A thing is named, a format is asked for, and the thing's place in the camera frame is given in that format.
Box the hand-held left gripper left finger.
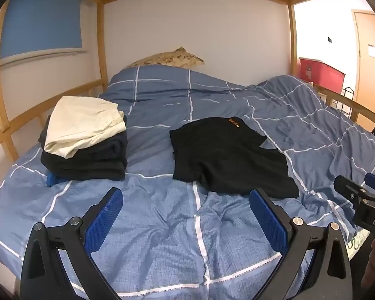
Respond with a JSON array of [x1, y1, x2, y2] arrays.
[[20, 187, 124, 300]]

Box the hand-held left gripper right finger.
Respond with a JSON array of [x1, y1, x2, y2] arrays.
[[249, 188, 354, 300]]

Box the black pants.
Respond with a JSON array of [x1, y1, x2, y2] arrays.
[[169, 117, 301, 199]]

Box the white patterned bed sheet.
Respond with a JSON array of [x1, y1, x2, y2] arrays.
[[346, 229, 368, 258]]

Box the blue checked blanket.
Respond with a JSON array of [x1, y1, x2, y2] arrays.
[[0, 66, 375, 300]]

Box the dark folded clothes stack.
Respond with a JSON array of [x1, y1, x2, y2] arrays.
[[39, 112, 129, 182]]

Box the blue folded cloth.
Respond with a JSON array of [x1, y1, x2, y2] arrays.
[[45, 172, 61, 188]]

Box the cream folded cloth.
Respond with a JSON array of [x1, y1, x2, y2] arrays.
[[44, 95, 127, 159]]

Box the beige door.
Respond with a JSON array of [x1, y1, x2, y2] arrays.
[[352, 9, 375, 122]]

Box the red storage bin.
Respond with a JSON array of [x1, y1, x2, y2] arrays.
[[298, 57, 347, 94]]

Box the beige patterned pillow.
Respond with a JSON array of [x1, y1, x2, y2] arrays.
[[124, 46, 205, 69]]

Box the blue window blind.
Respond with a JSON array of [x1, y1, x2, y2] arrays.
[[0, 0, 82, 60]]

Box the black wire rack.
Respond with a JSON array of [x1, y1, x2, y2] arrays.
[[340, 87, 356, 118]]

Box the wooden bunk bed frame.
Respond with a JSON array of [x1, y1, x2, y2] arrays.
[[0, 0, 375, 163]]

